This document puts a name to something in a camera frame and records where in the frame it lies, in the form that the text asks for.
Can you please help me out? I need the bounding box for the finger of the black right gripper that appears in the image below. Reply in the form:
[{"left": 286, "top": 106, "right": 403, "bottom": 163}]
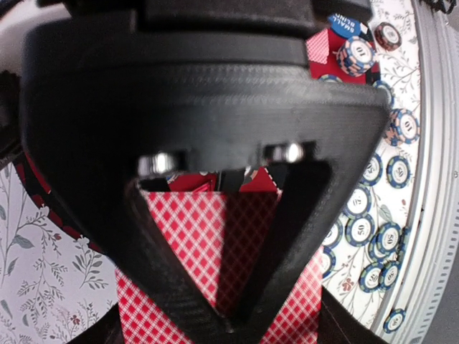
[{"left": 19, "top": 17, "right": 390, "bottom": 344}]

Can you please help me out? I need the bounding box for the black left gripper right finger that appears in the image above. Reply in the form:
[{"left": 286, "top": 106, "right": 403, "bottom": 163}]
[{"left": 317, "top": 290, "right": 387, "bottom": 344}]

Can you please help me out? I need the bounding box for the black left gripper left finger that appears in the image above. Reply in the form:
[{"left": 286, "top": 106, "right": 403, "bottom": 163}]
[{"left": 71, "top": 304, "right": 124, "bottom": 344}]

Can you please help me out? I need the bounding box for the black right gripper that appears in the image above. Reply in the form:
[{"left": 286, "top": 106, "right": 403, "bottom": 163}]
[{"left": 35, "top": 1, "right": 372, "bottom": 39}]

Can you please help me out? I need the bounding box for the face down card seat four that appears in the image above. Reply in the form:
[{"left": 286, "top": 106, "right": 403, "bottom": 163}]
[{"left": 306, "top": 29, "right": 329, "bottom": 65}]

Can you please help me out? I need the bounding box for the blue small blind button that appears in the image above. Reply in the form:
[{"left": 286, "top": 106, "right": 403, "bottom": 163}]
[{"left": 328, "top": 14, "right": 368, "bottom": 39}]

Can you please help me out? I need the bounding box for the green chip table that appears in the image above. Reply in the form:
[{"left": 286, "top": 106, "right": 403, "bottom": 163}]
[
  {"left": 322, "top": 219, "right": 344, "bottom": 248},
  {"left": 321, "top": 247, "right": 336, "bottom": 279}
]

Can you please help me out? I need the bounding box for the green chip mat seat four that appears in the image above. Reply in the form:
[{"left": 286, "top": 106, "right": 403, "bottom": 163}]
[{"left": 318, "top": 74, "right": 343, "bottom": 82}]

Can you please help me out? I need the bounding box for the blue chip stack seat four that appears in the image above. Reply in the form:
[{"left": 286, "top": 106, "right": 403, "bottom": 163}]
[{"left": 336, "top": 36, "right": 377, "bottom": 77}]

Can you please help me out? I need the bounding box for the brown 100 poker chip stack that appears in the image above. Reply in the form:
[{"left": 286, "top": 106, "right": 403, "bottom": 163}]
[{"left": 374, "top": 22, "right": 402, "bottom": 52}]

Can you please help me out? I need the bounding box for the green chip front cluster top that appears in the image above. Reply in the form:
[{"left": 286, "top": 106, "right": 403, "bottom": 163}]
[{"left": 368, "top": 221, "right": 401, "bottom": 262}]

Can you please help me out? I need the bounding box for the green chip cluster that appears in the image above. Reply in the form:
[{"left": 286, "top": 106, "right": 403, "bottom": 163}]
[
  {"left": 368, "top": 221, "right": 401, "bottom": 262},
  {"left": 397, "top": 226, "right": 411, "bottom": 263}
]

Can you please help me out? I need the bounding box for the green chip mat edge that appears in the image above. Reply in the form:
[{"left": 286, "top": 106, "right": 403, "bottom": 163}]
[{"left": 343, "top": 185, "right": 372, "bottom": 219}]

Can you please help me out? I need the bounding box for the red backed card deck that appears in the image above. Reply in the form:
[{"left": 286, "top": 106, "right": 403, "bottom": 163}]
[{"left": 115, "top": 191, "right": 323, "bottom": 343}]

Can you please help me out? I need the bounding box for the round red black poker mat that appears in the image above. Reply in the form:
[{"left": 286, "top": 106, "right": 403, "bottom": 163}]
[{"left": 14, "top": 21, "right": 383, "bottom": 259}]

